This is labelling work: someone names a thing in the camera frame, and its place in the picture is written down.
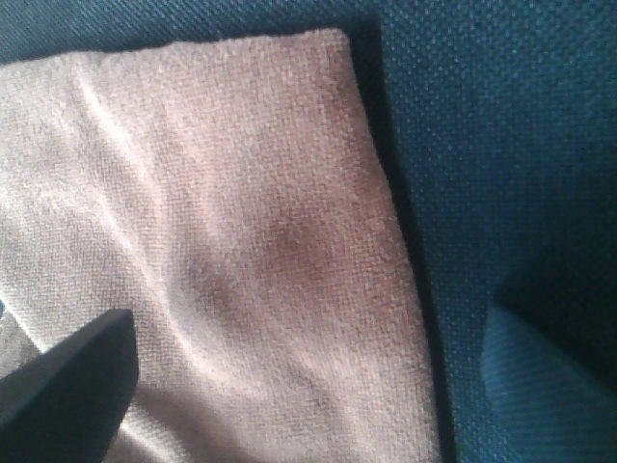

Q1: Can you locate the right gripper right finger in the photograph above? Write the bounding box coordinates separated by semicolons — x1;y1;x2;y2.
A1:
481;306;616;462

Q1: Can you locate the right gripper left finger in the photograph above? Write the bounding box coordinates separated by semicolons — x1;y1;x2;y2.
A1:
1;310;139;463

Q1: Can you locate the brown towel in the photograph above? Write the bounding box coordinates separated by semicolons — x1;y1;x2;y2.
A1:
1;29;441;462

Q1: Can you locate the black table cloth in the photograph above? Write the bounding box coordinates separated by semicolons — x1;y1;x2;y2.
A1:
1;1;616;462

